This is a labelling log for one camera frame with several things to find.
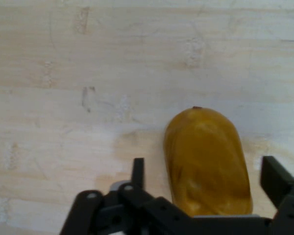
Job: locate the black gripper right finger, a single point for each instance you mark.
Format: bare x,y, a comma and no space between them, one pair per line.
286,195

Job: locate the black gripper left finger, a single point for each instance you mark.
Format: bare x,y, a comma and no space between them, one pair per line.
127,213

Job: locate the yellow-brown toy mango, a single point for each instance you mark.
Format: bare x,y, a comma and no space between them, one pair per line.
205,161

